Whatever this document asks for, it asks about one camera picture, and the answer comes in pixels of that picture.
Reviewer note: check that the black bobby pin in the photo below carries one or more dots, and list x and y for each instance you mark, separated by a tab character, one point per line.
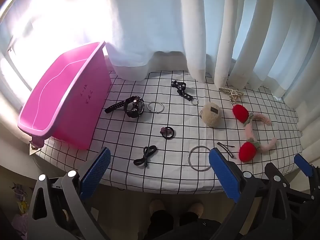
222	145

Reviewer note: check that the pearl hair claw clip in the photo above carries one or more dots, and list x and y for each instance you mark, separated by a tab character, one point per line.
231	96

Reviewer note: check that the person's black pants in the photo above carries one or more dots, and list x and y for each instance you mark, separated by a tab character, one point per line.
175	227

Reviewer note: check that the thin silver adjustable bangle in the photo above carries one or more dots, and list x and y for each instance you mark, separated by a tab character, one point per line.
148	106

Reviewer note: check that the pink plastic basin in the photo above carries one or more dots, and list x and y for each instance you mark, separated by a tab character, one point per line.
62	92

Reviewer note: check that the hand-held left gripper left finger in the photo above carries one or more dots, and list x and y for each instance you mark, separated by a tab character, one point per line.
96	172

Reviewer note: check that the white paper tag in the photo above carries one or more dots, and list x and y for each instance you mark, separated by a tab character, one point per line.
33	152

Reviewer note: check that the black sport watch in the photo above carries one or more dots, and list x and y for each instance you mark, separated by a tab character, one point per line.
135	107

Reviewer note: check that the beige slipper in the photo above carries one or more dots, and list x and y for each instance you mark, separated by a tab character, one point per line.
196	208
157	207

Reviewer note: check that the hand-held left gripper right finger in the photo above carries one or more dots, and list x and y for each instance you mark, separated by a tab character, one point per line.
225	175

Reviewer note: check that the pink strawberry headband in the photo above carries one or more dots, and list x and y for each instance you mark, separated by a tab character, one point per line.
240	112

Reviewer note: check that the white sheer curtain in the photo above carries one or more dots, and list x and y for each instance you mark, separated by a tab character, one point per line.
140	30

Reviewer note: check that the thick silver bangle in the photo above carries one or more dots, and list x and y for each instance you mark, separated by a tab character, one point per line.
189	158

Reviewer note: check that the white pleated curtain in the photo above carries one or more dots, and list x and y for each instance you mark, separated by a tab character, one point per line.
225	42

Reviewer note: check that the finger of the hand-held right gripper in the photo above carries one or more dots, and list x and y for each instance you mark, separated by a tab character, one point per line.
303	165

